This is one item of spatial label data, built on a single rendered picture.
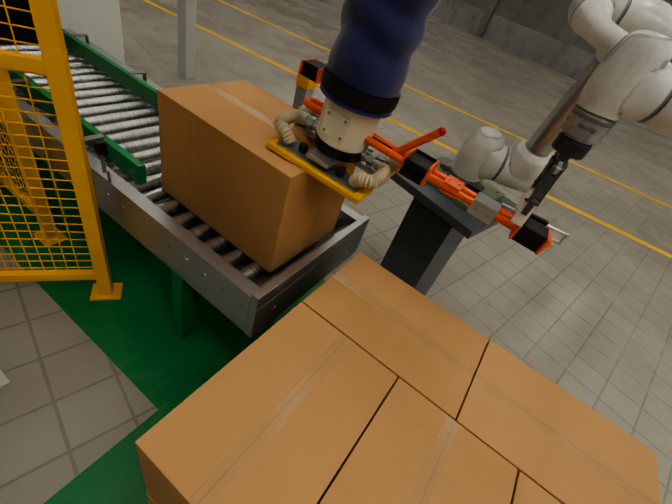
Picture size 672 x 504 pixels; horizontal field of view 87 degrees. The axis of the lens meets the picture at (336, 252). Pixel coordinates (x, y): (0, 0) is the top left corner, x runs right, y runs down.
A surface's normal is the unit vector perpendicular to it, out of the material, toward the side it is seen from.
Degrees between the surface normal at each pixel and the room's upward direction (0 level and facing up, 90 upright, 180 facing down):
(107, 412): 0
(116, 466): 0
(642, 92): 88
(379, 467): 0
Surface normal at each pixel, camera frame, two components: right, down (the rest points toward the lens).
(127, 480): 0.27, -0.72
